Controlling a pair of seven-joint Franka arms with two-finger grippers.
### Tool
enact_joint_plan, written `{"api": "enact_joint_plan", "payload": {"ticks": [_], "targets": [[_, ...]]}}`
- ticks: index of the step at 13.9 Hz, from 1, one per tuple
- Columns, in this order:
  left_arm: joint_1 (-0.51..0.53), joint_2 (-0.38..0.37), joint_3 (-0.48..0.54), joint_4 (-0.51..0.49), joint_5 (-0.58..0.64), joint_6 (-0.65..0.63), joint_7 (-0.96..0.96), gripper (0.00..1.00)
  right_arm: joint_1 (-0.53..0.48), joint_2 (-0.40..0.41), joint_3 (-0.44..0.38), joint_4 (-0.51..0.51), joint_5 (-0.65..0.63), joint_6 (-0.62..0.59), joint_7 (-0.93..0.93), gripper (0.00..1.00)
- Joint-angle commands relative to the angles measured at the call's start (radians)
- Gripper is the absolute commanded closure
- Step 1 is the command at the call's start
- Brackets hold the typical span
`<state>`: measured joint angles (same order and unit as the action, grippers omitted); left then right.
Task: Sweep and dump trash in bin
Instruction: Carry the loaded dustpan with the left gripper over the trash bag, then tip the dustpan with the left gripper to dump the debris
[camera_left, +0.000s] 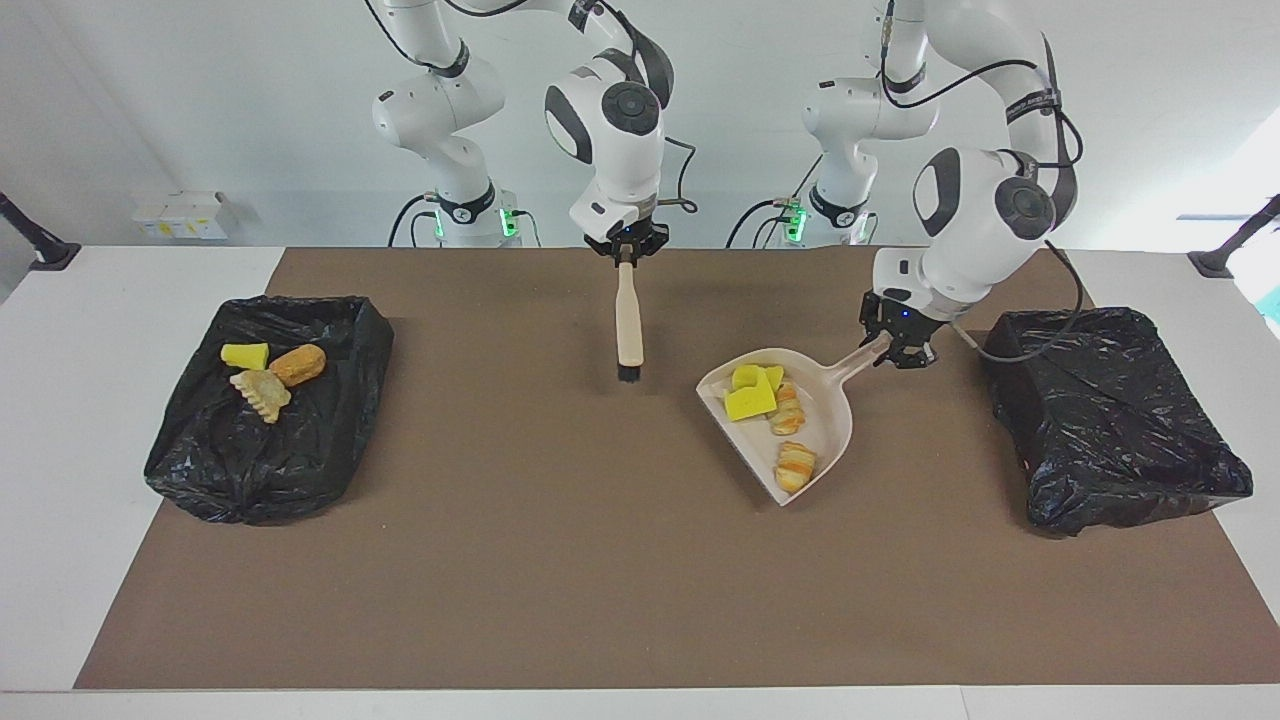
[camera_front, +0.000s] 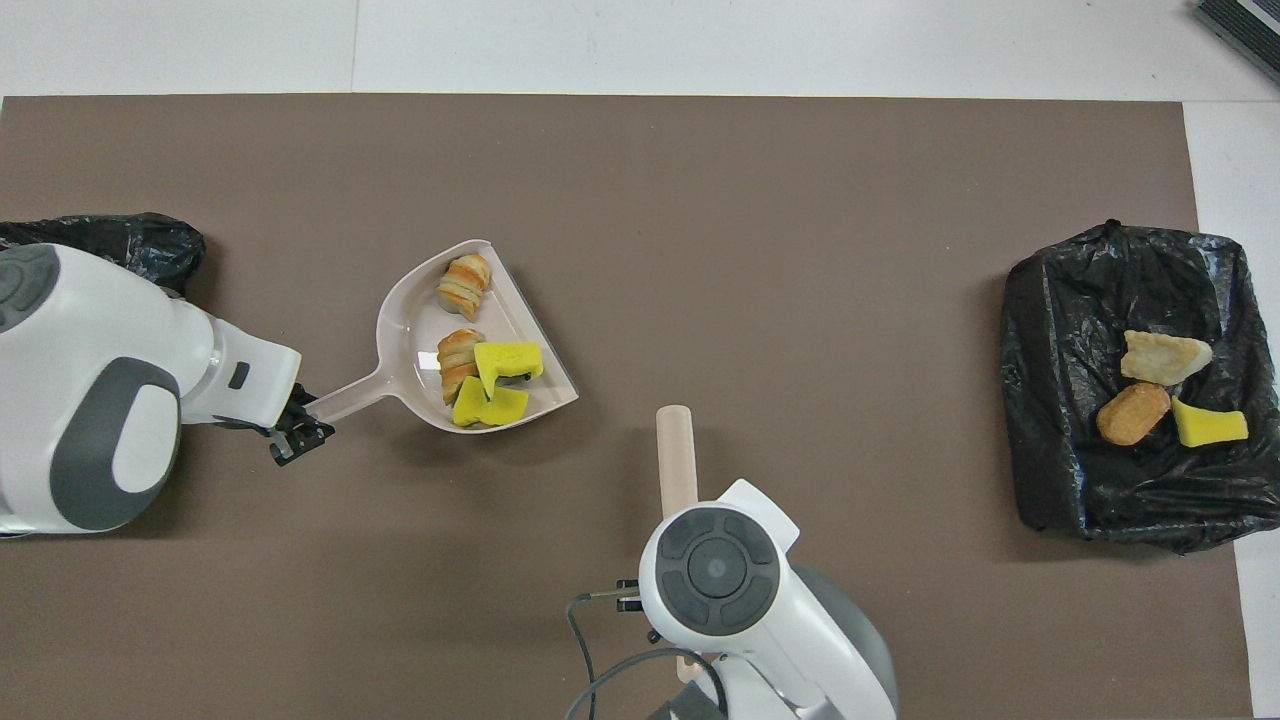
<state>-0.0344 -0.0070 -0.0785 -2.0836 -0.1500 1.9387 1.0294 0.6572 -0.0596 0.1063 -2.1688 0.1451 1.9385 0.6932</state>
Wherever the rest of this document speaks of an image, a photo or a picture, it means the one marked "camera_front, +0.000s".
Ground bin lined with black bag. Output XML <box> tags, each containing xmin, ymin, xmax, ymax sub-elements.
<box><xmin>1000</xmin><ymin>220</ymin><xmax>1280</xmax><ymax>556</ymax></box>
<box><xmin>0</xmin><ymin>212</ymin><xmax>207</xmax><ymax>299</ymax></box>

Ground dark grey ribbed device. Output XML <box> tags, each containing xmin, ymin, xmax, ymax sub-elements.
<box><xmin>1190</xmin><ymin>0</ymin><xmax>1280</xmax><ymax>86</ymax></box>

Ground golden striped croissant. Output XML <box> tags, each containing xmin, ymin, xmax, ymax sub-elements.
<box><xmin>436</xmin><ymin>253</ymin><xmax>493</xmax><ymax>406</ymax></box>

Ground brown oval bread roll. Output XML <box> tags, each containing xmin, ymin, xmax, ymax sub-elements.
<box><xmin>1096</xmin><ymin>381</ymin><xmax>1172</xmax><ymax>447</ymax></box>

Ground yellow notched cheese piece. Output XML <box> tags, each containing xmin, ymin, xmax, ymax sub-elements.
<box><xmin>473</xmin><ymin>341</ymin><xmax>545</xmax><ymax>399</ymax></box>

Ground pale dumpling pastry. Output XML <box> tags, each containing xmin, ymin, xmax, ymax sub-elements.
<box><xmin>1120</xmin><ymin>329</ymin><xmax>1214</xmax><ymax>387</ymax></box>

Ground beige plastic dustpan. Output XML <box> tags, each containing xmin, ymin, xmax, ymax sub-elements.
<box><xmin>300</xmin><ymin>239</ymin><xmax>581</xmax><ymax>434</ymax></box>

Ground brown table mat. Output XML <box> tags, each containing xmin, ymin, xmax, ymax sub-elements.
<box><xmin>0</xmin><ymin>95</ymin><xmax>1253</xmax><ymax>720</ymax></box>

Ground yellow cheese wedge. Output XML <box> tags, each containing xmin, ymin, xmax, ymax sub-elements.
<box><xmin>452</xmin><ymin>375</ymin><xmax>531</xmax><ymax>429</ymax></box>

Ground beige hand brush black bristles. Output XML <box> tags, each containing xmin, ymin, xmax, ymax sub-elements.
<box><xmin>655</xmin><ymin>405</ymin><xmax>703</xmax><ymax>687</ymax></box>

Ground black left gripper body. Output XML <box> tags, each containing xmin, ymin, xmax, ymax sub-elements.
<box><xmin>212</xmin><ymin>405</ymin><xmax>297</xmax><ymax>441</ymax></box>

